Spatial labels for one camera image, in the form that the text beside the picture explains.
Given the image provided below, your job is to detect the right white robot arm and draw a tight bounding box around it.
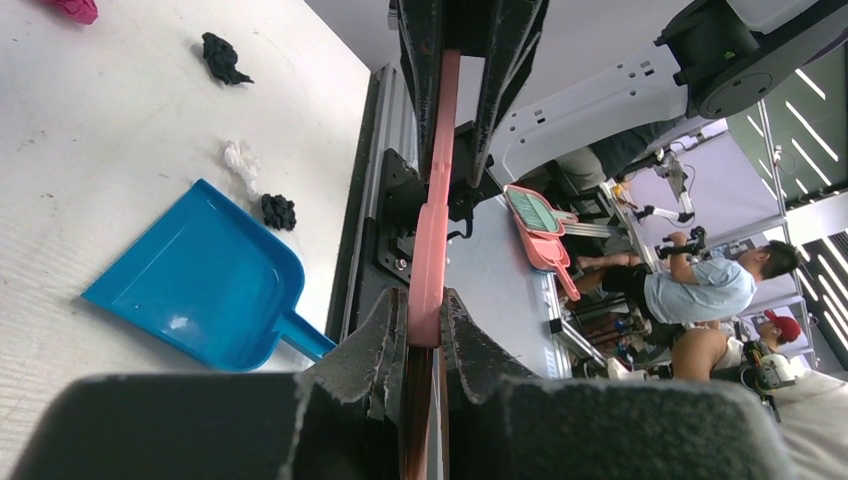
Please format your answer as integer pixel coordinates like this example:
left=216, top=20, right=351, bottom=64
left=389, top=1, right=847, bottom=189

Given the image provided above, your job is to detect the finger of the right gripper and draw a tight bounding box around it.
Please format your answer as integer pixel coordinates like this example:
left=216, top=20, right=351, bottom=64
left=468, top=0, right=549, bottom=187
left=397, top=0, right=443, bottom=183

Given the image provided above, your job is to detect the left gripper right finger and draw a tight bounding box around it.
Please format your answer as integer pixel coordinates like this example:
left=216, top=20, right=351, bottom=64
left=440, top=288, right=535, bottom=479

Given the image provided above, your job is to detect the white paper scrap near dustpan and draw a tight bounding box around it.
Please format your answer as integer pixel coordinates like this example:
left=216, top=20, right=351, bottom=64
left=222, top=140, right=262, bottom=201

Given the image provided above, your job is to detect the background pink brush dustpan set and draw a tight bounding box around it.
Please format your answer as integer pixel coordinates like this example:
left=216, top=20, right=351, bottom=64
left=504, top=185, right=581, bottom=302

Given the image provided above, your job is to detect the magenta paper scrap centre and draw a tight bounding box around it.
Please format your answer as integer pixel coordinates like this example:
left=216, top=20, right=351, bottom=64
left=47, top=0, right=99, bottom=26

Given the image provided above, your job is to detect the person with red cap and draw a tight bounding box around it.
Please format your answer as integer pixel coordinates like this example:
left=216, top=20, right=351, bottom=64
left=671, top=313, right=847, bottom=479

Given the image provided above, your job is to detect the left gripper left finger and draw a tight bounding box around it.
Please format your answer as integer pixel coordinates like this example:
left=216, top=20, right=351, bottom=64
left=291, top=288, right=408, bottom=479

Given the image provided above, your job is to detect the blue plastic dustpan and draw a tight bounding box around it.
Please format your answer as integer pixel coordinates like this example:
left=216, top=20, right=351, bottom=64
left=81, top=179, right=336, bottom=372

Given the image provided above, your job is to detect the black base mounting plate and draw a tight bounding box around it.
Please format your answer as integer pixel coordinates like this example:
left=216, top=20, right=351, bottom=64
left=325, top=64, right=427, bottom=343

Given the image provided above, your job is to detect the black paper scrap right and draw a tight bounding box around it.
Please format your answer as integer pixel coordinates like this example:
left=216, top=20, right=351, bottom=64
left=201, top=32, right=254, bottom=86

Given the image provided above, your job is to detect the pink hand brush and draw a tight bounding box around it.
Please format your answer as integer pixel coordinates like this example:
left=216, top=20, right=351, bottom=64
left=404, top=50, right=460, bottom=479

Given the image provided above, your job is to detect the seated person light blue shirt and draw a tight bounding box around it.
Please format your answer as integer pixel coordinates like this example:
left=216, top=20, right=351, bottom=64
left=575, top=240, right=801, bottom=325

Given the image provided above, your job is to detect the black paper scrap near dustpan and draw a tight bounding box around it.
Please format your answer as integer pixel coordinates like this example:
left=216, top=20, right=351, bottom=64
left=260, top=194, right=297, bottom=231

